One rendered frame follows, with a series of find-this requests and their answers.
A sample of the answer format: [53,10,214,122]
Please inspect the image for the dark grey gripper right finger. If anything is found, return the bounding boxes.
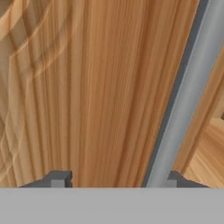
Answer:
[165,170,208,188]

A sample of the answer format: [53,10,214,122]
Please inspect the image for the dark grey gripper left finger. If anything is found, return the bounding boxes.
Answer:
[18,170,74,188]

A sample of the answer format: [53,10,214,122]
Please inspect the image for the wooden cabinet door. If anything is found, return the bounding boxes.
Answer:
[0,0,224,188]

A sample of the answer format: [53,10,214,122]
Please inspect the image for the grey bar cabinet handle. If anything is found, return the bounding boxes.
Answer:
[141,0,224,188]

